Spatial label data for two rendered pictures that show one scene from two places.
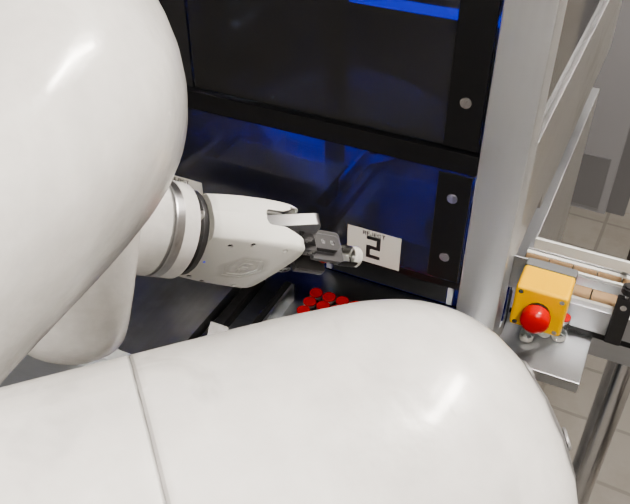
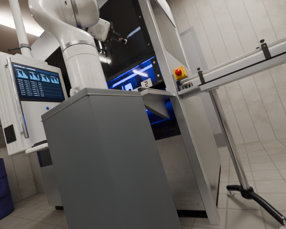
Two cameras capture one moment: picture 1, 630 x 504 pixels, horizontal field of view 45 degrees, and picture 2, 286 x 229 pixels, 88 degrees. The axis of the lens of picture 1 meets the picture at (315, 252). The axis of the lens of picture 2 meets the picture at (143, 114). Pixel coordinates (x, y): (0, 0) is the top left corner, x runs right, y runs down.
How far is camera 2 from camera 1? 1.00 m
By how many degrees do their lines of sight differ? 43
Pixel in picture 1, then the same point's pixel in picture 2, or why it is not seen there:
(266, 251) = (102, 22)
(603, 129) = (217, 126)
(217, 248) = not seen: hidden behind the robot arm
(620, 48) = (210, 110)
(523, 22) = (150, 26)
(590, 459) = (224, 127)
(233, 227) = not seen: hidden behind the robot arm
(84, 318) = not seen: outside the picture
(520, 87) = (154, 35)
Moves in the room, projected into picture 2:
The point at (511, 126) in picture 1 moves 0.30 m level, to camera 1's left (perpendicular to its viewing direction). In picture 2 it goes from (156, 42) to (115, 55)
